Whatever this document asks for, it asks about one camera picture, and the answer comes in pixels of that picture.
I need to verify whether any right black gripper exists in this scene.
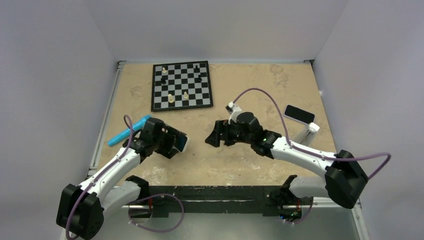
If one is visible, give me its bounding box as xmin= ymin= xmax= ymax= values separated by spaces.
xmin=205 ymin=118 xmax=254 ymax=147

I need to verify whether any phone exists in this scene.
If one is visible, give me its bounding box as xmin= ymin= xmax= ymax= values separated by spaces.
xmin=283 ymin=104 xmax=316 ymax=125
xmin=174 ymin=135 xmax=189 ymax=153

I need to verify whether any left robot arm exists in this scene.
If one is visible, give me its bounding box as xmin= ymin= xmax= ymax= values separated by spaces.
xmin=56 ymin=115 xmax=189 ymax=240

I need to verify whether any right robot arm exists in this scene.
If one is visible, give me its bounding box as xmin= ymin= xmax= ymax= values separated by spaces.
xmin=205 ymin=112 xmax=369 ymax=209

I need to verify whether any phone in lilac case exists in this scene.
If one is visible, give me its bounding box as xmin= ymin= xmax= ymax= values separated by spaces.
xmin=283 ymin=104 xmax=316 ymax=125

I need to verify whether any white chess piece front left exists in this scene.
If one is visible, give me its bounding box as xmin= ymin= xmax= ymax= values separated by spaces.
xmin=168 ymin=94 xmax=175 ymax=104

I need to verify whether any black white chessboard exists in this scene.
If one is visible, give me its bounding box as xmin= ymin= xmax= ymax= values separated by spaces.
xmin=150 ymin=60 xmax=214 ymax=113

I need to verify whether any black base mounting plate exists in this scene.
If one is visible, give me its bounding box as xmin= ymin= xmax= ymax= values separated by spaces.
xmin=127 ymin=185 xmax=314 ymax=220

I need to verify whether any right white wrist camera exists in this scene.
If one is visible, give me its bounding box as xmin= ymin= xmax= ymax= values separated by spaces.
xmin=225 ymin=101 xmax=243 ymax=124

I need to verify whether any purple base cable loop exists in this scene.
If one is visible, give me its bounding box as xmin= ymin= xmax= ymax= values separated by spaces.
xmin=127 ymin=194 xmax=186 ymax=235

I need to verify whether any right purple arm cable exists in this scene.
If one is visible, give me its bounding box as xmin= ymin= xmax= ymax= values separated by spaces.
xmin=231 ymin=87 xmax=392 ymax=181

